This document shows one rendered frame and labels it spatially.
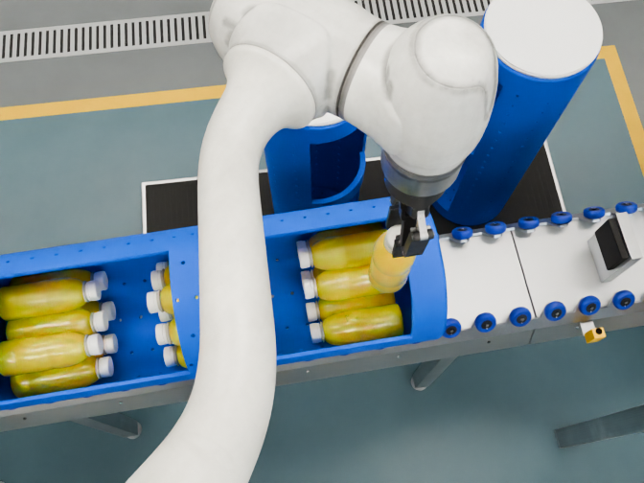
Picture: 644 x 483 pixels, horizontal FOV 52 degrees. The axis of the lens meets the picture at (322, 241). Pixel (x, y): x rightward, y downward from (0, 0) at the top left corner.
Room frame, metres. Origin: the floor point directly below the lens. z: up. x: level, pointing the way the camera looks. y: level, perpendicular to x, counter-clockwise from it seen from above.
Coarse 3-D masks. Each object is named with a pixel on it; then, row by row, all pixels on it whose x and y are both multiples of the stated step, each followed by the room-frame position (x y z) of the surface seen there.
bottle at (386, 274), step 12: (384, 240) 0.35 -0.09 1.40; (384, 252) 0.34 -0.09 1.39; (372, 264) 0.34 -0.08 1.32; (384, 264) 0.33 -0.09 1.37; (396, 264) 0.32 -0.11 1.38; (408, 264) 0.33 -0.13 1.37; (372, 276) 0.34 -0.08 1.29; (384, 276) 0.32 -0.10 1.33; (396, 276) 0.32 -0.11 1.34; (384, 288) 0.32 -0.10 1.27; (396, 288) 0.32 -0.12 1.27
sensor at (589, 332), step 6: (582, 324) 0.35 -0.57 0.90; (588, 324) 0.35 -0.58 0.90; (582, 330) 0.34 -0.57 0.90; (588, 330) 0.34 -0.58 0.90; (594, 330) 0.33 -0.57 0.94; (600, 330) 0.33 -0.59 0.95; (588, 336) 0.32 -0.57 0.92; (594, 336) 0.32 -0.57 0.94; (600, 336) 0.32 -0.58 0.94; (588, 342) 0.31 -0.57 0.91
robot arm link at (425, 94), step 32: (384, 32) 0.40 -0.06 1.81; (416, 32) 0.36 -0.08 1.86; (448, 32) 0.36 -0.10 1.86; (480, 32) 0.37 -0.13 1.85; (352, 64) 0.37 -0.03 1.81; (384, 64) 0.36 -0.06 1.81; (416, 64) 0.33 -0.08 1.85; (448, 64) 0.33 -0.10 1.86; (480, 64) 0.33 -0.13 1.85; (352, 96) 0.35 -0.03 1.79; (384, 96) 0.33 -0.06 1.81; (416, 96) 0.32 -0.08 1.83; (448, 96) 0.31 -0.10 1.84; (480, 96) 0.32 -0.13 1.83; (384, 128) 0.32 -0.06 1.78; (416, 128) 0.31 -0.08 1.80; (448, 128) 0.30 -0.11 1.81; (480, 128) 0.31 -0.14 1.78; (416, 160) 0.30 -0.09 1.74; (448, 160) 0.30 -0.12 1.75
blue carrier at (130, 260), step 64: (0, 256) 0.41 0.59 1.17; (64, 256) 0.40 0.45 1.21; (128, 256) 0.39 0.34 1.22; (192, 256) 0.39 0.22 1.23; (0, 320) 0.33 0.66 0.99; (128, 320) 0.34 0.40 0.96; (192, 320) 0.28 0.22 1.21; (320, 320) 0.34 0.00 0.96; (0, 384) 0.21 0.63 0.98; (128, 384) 0.19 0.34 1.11
